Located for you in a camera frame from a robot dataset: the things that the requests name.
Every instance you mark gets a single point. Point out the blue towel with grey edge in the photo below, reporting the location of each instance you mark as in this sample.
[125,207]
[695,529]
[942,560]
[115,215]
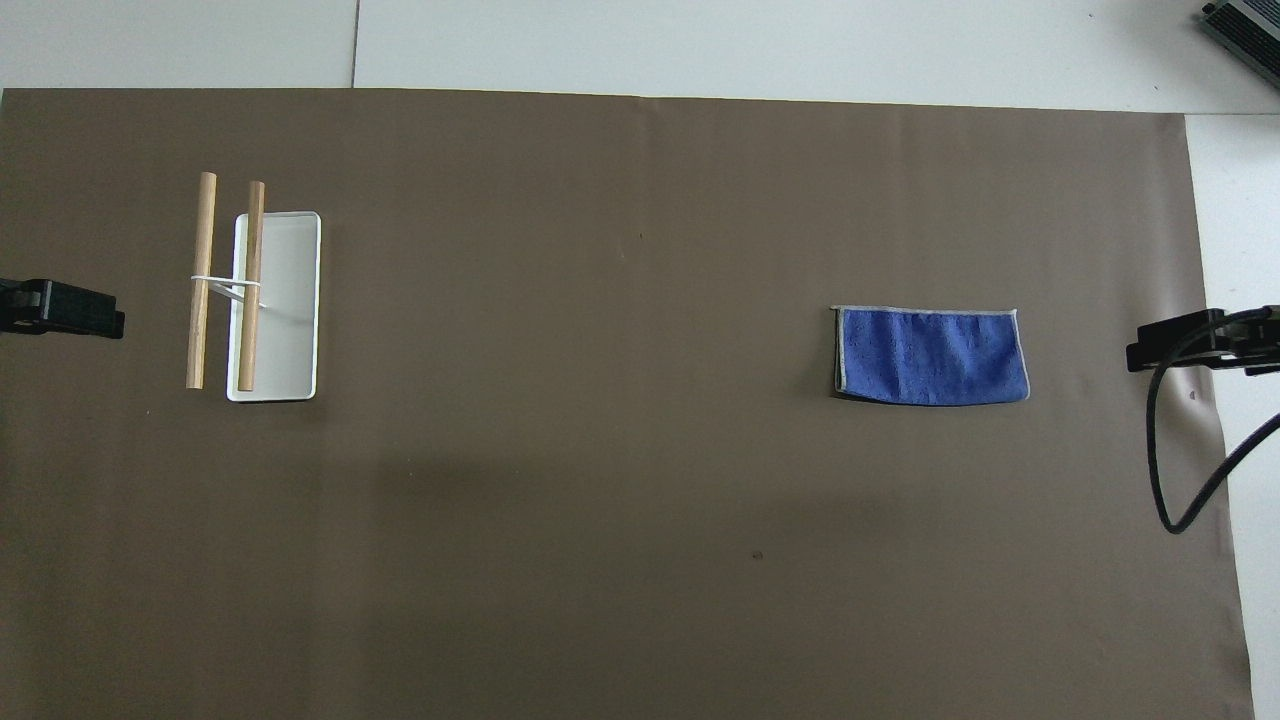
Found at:
[930,355]

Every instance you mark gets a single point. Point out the white rack with wooden bars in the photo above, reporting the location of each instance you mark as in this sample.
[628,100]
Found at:
[288,310]

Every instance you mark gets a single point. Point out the grey ribbed metal box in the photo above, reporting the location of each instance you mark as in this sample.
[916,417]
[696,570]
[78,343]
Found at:
[1250,30]

